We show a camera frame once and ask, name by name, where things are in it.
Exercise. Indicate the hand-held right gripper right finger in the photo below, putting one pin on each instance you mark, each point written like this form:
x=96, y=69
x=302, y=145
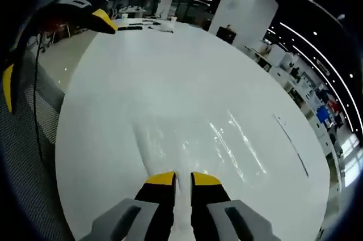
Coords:
x=246, y=221

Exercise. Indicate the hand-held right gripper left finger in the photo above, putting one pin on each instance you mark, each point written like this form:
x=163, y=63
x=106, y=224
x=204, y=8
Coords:
x=127, y=221

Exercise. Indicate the clear resealable plastic bag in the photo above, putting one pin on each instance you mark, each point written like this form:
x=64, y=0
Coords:
x=183, y=190

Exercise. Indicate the flat black device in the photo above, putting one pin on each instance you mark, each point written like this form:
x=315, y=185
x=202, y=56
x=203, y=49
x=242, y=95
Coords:
x=130, y=28

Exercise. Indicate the small white device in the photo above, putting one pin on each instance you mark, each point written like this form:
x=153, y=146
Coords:
x=166, y=27

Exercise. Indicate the white square pillar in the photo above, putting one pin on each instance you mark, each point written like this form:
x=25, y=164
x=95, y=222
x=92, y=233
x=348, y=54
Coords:
x=165, y=4
x=244, y=8

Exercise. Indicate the grey mesh office chair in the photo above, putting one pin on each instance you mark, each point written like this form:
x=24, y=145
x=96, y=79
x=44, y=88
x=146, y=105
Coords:
x=25, y=167

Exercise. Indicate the blue box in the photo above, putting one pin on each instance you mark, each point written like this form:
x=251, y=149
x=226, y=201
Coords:
x=322, y=114

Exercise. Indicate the row of white desks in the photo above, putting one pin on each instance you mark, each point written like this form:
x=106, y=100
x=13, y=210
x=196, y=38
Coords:
x=283, y=56

